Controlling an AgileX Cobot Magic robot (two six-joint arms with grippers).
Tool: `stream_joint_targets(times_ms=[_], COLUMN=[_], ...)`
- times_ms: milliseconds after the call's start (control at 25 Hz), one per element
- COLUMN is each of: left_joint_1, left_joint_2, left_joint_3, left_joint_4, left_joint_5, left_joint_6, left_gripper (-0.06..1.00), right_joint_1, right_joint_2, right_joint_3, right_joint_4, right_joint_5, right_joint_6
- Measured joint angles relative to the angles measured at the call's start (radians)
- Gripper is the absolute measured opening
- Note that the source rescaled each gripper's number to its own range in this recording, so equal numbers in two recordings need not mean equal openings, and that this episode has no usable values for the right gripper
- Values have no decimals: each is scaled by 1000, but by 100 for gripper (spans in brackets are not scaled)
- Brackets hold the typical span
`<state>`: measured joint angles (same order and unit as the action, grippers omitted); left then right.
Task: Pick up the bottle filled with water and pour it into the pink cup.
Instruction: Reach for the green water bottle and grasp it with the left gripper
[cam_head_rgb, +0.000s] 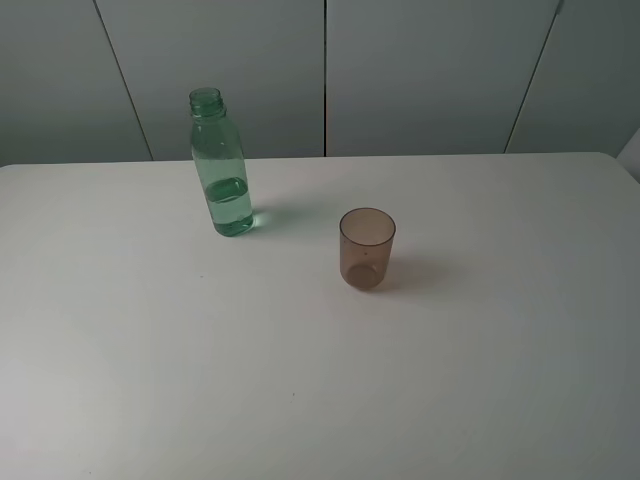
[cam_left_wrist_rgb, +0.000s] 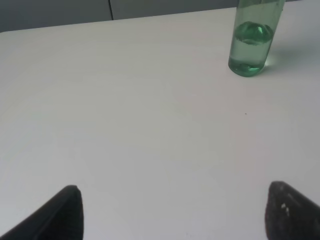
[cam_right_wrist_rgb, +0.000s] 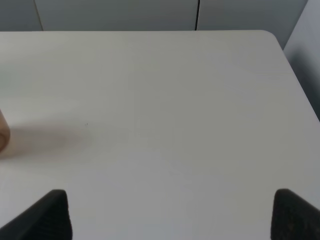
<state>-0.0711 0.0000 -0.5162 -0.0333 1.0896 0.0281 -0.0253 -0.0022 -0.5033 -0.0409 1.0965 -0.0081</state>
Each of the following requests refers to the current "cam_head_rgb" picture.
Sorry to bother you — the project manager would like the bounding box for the pink translucent plastic cup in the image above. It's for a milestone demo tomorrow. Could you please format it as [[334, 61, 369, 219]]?
[[339, 208, 396, 290]]

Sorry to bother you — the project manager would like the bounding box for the green transparent plastic bottle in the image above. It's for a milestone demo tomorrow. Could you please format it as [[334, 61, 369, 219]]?
[[189, 88, 254, 237]]

